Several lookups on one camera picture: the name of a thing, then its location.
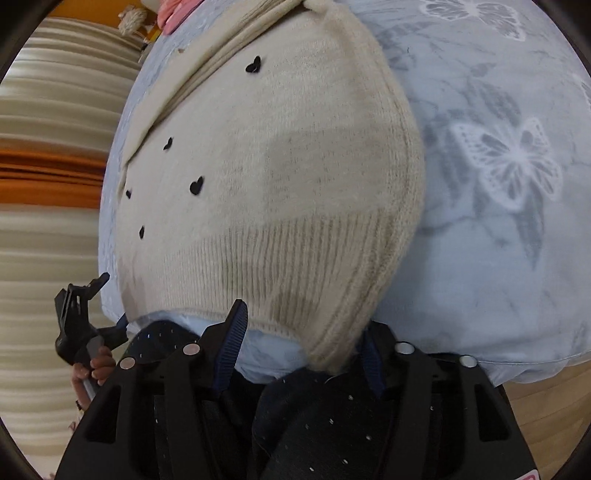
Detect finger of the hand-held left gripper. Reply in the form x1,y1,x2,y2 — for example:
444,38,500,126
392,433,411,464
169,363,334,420
96,315,131,350
76,272,112,298

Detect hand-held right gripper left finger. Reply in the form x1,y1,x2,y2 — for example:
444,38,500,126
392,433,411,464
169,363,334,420
55,298,260,480

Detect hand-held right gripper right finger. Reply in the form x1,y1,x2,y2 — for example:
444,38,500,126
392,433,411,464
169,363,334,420
359,322,542,480

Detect cream knit sweater black hearts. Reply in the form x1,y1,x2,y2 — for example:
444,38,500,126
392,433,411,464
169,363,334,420
115,0,426,376

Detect person's left hand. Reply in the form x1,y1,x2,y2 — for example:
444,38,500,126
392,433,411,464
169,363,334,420
70,345,116,412

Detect navy dotted clothing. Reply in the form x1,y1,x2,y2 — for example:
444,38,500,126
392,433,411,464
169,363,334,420
124,318,416,480

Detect beige orange striped cloth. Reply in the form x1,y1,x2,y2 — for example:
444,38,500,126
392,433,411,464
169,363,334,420
0,18,145,462

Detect light blue butterfly blanket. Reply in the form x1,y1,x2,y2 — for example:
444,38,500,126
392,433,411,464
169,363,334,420
97,0,591,385

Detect pink cloth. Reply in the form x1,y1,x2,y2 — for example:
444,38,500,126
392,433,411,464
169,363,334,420
156,0,205,34

